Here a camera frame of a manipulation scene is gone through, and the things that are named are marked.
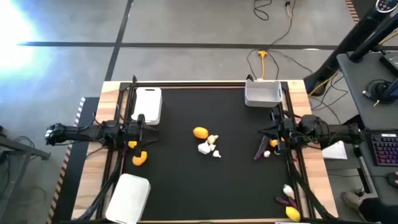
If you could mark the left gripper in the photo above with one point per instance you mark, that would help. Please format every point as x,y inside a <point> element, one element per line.
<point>133,133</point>

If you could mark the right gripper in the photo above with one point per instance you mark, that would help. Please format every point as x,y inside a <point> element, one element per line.
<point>287,133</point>

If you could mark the long purple sweet potato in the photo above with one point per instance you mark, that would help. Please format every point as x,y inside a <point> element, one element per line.
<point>261,148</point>

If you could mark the yellow lemon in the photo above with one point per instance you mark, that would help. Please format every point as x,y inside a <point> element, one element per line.
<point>132,144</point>
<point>292,214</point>

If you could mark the large white garlic bulb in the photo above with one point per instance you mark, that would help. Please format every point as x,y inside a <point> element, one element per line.
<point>204,148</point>

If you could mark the beige garlic bulb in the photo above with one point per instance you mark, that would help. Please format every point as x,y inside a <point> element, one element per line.
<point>212,138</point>

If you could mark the short purple sweet potato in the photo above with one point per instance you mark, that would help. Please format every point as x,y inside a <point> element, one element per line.
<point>286,202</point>

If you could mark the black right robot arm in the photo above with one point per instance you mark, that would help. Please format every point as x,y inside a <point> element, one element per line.
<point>329,132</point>

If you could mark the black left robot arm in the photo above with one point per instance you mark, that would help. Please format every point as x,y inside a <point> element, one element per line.
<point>77,133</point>

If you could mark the white plastic basket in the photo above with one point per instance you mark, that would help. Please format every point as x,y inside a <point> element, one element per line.
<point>127,199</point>
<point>149,102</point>
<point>262,93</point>

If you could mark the white paper sheet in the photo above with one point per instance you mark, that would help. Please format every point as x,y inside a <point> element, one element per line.
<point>335,152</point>

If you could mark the black table mat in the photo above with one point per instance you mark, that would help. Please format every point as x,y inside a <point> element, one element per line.
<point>217,186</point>

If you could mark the black floor mat striped edge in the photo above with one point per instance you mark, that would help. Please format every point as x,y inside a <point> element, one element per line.
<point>71,186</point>

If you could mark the person's shoe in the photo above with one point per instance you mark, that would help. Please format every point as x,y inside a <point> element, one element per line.
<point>351,199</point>

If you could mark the backlit black keyboard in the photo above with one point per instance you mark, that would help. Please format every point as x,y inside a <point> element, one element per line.
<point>385,149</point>

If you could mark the grey keyboard desk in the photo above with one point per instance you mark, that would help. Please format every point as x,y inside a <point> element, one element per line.
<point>381,183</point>

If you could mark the black tower fan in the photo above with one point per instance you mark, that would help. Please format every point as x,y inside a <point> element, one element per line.
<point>351,40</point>

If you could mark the black computer mouse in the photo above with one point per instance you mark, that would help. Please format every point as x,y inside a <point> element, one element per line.
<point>393,180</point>

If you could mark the person's leg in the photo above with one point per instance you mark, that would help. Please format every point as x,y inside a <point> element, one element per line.
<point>376,211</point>

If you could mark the grey side table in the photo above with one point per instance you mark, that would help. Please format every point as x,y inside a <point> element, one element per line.
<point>18,149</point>

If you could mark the black monitor pole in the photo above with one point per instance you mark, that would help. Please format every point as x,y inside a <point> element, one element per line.
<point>370,43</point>

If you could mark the black laptop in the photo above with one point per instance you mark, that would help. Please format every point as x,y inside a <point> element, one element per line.
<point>392,62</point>

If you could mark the black aluminium table frame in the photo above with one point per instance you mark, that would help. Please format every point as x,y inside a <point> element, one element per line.
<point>186,84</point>

